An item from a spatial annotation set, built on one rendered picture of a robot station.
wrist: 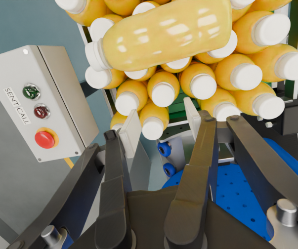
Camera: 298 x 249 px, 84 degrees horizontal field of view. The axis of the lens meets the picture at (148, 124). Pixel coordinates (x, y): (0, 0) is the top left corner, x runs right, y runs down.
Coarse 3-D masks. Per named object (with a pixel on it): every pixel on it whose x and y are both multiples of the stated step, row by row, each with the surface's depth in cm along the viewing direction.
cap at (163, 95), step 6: (162, 84) 28; (156, 90) 28; (162, 90) 28; (168, 90) 28; (156, 96) 28; (162, 96) 28; (168, 96) 28; (156, 102) 29; (162, 102) 29; (168, 102) 28
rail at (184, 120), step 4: (284, 96) 38; (284, 100) 37; (288, 100) 36; (292, 100) 36; (240, 112) 38; (184, 116) 43; (172, 120) 42; (176, 120) 42; (180, 120) 41; (184, 120) 40; (168, 124) 41; (172, 124) 41; (176, 124) 41
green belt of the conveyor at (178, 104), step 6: (120, 84) 46; (270, 84) 43; (180, 90) 45; (180, 96) 46; (186, 96) 46; (174, 102) 47; (180, 102) 47; (192, 102) 46; (174, 108) 47; (180, 108) 47; (198, 108) 47; (174, 114) 48; (180, 114) 48
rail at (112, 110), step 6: (78, 24) 34; (84, 30) 34; (84, 36) 34; (84, 42) 35; (102, 90) 39; (108, 90) 41; (108, 96) 40; (108, 102) 40; (108, 108) 41; (114, 108) 42; (114, 114) 42
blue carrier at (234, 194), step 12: (228, 168) 43; (240, 168) 42; (168, 180) 45; (228, 180) 40; (240, 180) 39; (216, 192) 38; (228, 192) 37; (240, 192) 36; (252, 192) 36; (228, 204) 34; (240, 204) 34; (252, 204) 33; (240, 216) 31; (252, 216) 31; (264, 216) 30; (252, 228) 29; (264, 228) 29
